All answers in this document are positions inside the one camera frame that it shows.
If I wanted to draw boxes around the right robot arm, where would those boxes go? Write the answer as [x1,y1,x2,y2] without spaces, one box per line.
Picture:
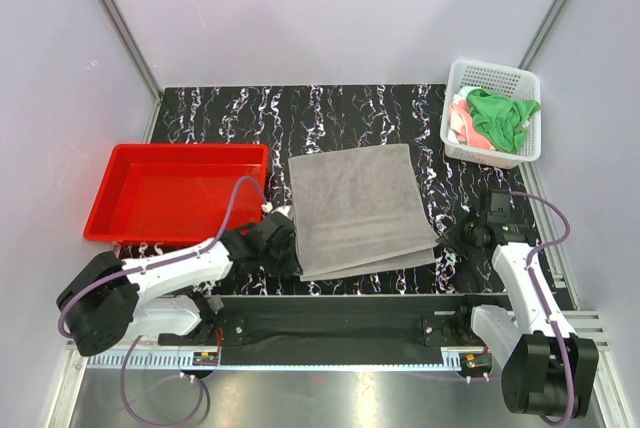
[423,189,599,427]

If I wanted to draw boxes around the white towel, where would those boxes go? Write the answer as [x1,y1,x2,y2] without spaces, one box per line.
[452,86,474,104]

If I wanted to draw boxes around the right aluminium frame post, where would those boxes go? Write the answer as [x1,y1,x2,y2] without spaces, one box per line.
[518,0,570,70]

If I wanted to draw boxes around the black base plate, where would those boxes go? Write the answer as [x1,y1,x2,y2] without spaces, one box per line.
[159,294,510,367]

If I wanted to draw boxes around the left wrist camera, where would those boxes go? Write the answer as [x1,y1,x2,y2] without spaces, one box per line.
[261,202,294,220]

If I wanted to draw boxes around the white plastic basket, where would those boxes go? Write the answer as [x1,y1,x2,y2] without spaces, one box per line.
[440,60,541,169]

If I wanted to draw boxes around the grey towel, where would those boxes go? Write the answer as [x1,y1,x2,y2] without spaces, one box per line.
[289,144,438,281]

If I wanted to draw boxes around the green towel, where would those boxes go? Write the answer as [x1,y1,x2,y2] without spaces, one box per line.
[466,88,541,154]

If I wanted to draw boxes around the red plastic tray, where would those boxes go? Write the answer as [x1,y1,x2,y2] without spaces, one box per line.
[84,143,269,247]

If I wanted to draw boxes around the left aluminium frame post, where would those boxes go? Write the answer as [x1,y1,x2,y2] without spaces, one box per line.
[69,0,164,104]

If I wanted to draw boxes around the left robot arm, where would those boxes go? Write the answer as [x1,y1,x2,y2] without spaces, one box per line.
[56,206,301,357]

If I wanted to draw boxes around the aluminium frame post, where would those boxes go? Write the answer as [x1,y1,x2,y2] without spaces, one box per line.
[518,0,570,70]
[69,0,164,104]

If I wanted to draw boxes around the pink towel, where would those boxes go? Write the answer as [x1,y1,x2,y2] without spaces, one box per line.
[448,100,495,151]

